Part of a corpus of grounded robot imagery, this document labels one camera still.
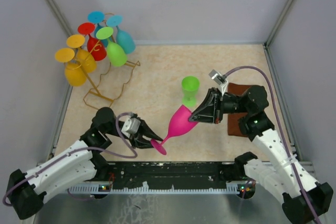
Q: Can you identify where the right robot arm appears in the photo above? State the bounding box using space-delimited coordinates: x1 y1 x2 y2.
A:
189 85 333 223

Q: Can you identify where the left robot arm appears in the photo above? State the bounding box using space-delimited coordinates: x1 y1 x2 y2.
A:
2 107 162 220

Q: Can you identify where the red wine glass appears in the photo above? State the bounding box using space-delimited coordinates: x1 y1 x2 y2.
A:
77 22 107 61

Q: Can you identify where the green wine glass rear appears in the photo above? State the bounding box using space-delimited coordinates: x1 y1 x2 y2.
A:
96 27 128 67

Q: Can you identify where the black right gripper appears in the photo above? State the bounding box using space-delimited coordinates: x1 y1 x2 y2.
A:
188 87 249 124

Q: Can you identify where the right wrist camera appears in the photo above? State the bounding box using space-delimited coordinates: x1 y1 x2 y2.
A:
208 69 229 95

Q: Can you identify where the green wine glass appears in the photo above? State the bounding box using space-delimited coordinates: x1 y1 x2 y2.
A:
96 27 128 67
181 76 200 108

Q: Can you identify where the teal wine glass front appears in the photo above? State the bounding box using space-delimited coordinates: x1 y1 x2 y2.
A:
106 15 136 55

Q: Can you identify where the green wine glass front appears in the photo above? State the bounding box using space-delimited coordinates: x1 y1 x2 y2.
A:
181 76 200 108

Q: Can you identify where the orange wine glass rear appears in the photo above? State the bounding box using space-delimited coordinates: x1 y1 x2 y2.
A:
66 34 97 73

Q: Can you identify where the orange wine glass front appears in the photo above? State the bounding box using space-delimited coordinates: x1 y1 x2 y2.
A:
55 48 87 87

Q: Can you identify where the teal wine glass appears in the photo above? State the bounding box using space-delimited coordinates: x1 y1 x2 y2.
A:
106 15 136 55
88 11 106 38

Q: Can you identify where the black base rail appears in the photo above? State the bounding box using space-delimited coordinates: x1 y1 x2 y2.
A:
90 161 248 190

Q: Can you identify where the teal wine glass rear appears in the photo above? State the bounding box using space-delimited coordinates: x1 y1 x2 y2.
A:
88 11 106 38

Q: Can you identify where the orange wine glass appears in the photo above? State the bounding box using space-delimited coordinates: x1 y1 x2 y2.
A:
55 48 87 87
66 34 97 73

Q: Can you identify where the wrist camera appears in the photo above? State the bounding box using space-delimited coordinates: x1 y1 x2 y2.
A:
208 69 229 95
121 114 140 135

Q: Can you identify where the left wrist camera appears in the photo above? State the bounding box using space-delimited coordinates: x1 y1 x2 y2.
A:
121 114 140 135

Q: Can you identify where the brown cloth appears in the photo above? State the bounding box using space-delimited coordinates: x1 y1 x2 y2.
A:
227 83 251 137

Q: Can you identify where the pink wine glass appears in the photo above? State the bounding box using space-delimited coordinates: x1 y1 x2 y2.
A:
150 105 198 155

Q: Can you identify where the gold wire glass rack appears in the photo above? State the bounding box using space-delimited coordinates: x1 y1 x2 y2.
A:
73 13 141 109

